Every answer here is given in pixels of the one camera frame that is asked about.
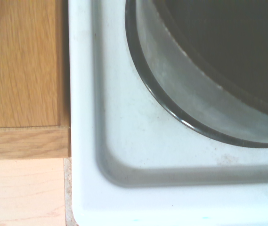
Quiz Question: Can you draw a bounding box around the white electric stove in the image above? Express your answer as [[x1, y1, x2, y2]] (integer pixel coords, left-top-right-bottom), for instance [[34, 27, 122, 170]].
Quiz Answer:
[[64, 0, 268, 226]]

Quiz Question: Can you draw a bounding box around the small coil burner under saucepan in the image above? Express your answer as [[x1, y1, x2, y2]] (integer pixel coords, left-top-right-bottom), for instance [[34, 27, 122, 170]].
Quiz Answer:
[[125, 0, 268, 148]]

